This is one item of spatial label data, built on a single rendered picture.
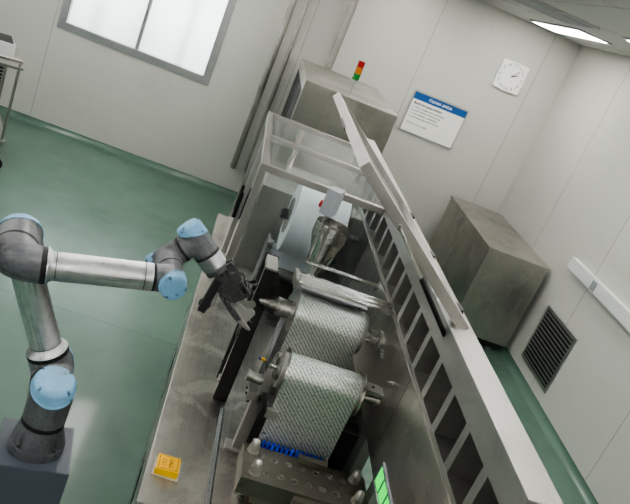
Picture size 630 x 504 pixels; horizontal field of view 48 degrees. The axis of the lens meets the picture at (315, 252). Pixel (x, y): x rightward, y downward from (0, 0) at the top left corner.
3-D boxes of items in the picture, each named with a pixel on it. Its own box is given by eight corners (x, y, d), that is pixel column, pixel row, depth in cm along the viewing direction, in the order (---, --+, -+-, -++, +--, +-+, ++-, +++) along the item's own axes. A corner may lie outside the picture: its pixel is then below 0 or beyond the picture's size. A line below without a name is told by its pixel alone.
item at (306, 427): (257, 439, 221) (278, 392, 215) (327, 461, 225) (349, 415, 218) (257, 440, 220) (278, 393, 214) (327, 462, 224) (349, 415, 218)
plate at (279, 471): (237, 456, 218) (244, 441, 216) (356, 492, 224) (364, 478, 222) (233, 492, 203) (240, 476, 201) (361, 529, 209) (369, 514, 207)
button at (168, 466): (157, 458, 214) (159, 452, 213) (179, 465, 215) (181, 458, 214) (152, 473, 207) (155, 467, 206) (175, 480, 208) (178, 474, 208)
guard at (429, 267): (322, 100, 280) (338, 90, 278) (390, 213, 298) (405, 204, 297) (344, 177, 174) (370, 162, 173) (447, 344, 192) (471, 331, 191)
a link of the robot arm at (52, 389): (19, 428, 189) (31, 387, 184) (23, 397, 200) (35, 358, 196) (66, 434, 194) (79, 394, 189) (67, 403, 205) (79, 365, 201)
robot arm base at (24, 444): (3, 459, 190) (11, 430, 187) (11, 423, 203) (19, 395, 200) (61, 467, 196) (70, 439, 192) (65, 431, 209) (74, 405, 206)
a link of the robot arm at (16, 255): (-13, 247, 166) (193, 271, 183) (-8, 228, 175) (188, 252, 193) (-17, 290, 170) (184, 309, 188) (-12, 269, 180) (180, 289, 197)
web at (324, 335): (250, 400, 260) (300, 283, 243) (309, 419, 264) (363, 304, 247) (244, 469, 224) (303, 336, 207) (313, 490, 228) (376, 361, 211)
